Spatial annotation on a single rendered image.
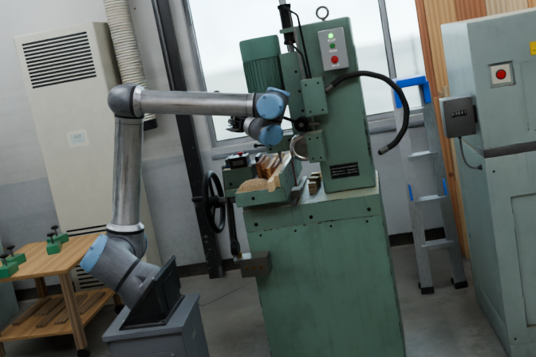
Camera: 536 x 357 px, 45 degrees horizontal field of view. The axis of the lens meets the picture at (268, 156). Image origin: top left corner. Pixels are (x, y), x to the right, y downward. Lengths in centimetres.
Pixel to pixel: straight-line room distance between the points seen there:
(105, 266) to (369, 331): 114
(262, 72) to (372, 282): 100
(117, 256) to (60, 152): 187
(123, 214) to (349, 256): 94
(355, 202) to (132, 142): 92
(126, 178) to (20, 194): 227
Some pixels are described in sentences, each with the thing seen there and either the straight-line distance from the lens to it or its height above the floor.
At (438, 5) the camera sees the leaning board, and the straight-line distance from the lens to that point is 407.
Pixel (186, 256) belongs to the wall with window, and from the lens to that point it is 452.
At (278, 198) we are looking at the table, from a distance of 261.
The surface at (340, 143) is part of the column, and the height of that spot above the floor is 101.
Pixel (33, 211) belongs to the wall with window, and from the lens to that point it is 477.
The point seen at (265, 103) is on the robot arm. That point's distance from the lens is 227.
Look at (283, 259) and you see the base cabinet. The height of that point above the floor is 57.
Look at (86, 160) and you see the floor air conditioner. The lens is 421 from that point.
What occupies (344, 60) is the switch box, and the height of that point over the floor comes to 135.
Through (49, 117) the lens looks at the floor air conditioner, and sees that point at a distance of 426.
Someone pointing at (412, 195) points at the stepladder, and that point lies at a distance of 357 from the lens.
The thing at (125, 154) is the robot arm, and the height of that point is 115.
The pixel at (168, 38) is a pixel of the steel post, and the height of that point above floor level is 162.
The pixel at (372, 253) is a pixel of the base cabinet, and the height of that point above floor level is 55.
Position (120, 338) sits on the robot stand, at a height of 54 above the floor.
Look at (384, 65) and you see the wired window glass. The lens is 425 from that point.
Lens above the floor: 146
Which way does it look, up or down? 10 degrees down
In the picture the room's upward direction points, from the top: 11 degrees counter-clockwise
